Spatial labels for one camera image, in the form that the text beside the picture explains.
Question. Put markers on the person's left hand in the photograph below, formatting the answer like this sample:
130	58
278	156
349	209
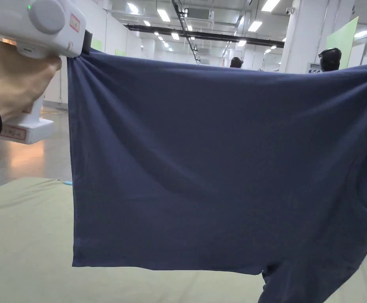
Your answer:
19	75

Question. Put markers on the dark blue shirt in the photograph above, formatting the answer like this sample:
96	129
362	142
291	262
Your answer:
208	164

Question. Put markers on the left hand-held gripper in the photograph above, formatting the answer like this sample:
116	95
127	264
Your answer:
47	22

